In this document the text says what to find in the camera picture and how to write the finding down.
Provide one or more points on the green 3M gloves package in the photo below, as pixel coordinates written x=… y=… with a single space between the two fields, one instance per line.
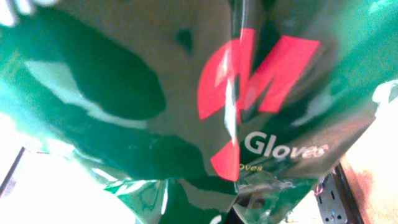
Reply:
x=190 y=111

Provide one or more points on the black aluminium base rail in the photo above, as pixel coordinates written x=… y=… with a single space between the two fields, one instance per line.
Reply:
x=329 y=202

